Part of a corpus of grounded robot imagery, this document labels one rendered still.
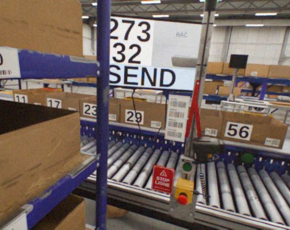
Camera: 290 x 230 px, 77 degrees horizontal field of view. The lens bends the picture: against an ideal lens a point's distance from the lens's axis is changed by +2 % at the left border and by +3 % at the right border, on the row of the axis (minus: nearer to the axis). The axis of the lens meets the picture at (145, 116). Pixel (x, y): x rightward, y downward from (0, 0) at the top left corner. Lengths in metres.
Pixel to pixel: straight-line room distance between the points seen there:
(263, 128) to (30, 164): 1.34
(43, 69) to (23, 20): 0.07
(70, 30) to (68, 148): 0.22
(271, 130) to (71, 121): 1.29
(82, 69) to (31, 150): 0.15
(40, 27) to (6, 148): 0.17
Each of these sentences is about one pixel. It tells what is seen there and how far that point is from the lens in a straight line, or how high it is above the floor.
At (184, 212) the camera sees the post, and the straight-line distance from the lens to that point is 0.97.
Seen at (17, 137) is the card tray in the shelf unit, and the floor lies 1.23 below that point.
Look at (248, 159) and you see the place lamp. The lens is 1.42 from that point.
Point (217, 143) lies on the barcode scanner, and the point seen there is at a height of 1.09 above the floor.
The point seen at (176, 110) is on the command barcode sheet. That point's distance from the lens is 0.76.
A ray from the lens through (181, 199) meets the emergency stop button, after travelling 0.80.
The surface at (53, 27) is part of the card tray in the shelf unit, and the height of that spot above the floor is 1.38.
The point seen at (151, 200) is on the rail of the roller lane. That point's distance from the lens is 0.98.
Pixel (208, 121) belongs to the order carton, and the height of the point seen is 1.01.
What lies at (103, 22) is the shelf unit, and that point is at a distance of 0.39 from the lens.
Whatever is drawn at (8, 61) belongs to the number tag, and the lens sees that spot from 0.24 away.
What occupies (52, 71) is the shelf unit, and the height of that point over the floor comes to 1.32.
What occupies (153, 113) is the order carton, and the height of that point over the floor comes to 1.01.
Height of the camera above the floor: 1.33
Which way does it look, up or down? 14 degrees down
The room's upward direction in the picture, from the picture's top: 4 degrees clockwise
